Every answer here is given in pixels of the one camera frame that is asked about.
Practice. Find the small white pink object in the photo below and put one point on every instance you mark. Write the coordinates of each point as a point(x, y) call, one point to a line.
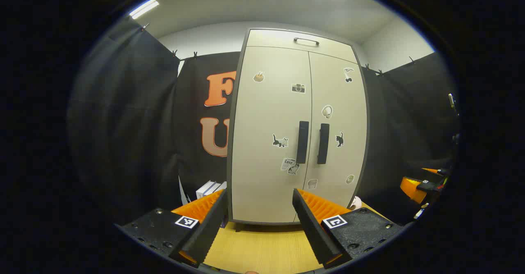
point(356, 202)

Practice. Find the white and blue boxes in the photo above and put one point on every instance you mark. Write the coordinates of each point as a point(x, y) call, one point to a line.
point(208, 188)

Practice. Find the beige cabinet door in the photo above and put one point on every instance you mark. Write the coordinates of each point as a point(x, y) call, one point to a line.
point(340, 97)
point(266, 114)

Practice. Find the black backdrop cloth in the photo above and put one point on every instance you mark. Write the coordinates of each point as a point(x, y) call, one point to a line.
point(123, 122)

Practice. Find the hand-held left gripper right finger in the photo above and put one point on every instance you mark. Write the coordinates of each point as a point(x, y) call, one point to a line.
point(311, 229)

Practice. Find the ceiling strip light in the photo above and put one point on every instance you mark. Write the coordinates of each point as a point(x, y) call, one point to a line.
point(143, 8)

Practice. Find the beige double-door shoe cabinet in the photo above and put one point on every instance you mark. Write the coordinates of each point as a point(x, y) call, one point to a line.
point(270, 101)

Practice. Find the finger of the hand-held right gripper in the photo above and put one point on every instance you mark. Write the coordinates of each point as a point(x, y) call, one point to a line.
point(431, 170)
point(412, 188)

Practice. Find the beige cabinet drawer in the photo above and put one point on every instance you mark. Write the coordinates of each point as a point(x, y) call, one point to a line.
point(279, 39)

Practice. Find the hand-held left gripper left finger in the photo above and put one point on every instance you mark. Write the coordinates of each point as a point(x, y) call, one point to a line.
point(209, 229)

